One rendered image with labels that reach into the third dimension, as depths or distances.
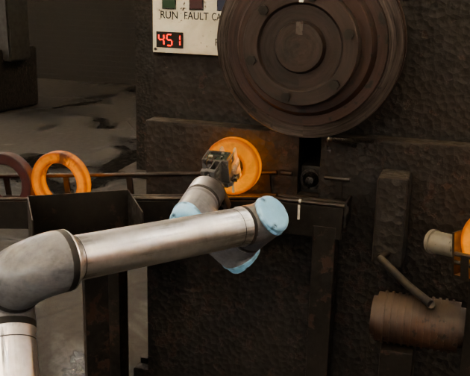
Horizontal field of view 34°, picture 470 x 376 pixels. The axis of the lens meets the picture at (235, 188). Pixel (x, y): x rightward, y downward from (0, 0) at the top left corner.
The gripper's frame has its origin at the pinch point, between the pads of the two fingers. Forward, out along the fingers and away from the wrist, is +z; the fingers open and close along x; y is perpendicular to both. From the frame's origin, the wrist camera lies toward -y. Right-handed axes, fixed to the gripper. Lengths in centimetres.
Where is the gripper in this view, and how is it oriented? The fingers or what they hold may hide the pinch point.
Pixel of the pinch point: (233, 158)
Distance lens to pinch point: 210.1
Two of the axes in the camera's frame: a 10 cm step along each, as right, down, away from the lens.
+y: -0.6, -8.5, -5.2
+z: 3.0, -5.1, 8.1
